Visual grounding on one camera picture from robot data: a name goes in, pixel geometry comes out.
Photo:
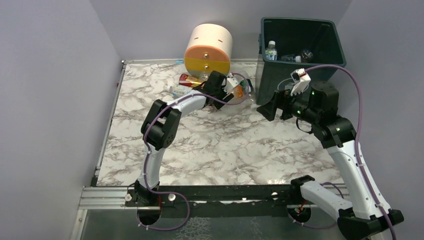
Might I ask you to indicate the cream orange round drawer box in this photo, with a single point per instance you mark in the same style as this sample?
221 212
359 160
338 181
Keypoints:
209 49

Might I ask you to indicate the blue label clear bottle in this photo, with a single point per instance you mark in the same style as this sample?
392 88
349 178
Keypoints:
304 56

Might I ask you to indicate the orange label clear bottle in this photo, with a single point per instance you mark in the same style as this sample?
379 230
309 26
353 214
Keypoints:
240 91

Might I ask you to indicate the white label long bottle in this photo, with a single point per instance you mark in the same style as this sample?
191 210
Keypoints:
178 90

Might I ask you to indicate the red gold label bottle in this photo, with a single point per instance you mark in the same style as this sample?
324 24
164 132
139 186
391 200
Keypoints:
189 81

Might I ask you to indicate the dark green plastic bin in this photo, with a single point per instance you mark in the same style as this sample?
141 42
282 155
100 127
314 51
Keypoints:
291 35

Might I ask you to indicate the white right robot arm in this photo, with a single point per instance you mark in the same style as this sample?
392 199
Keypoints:
366 214

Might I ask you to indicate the white blue label bottle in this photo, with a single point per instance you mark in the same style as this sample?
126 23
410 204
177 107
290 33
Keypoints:
271 52

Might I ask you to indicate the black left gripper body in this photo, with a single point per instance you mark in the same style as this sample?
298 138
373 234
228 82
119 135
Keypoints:
224 98

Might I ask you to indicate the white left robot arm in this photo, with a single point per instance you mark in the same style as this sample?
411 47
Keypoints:
161 124

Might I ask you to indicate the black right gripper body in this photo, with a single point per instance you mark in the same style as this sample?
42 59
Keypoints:
281 105

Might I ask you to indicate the clear bottle green-white cap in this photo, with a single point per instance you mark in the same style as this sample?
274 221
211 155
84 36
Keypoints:
252 99

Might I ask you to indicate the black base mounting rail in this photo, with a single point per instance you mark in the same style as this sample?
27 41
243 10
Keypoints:
221 201

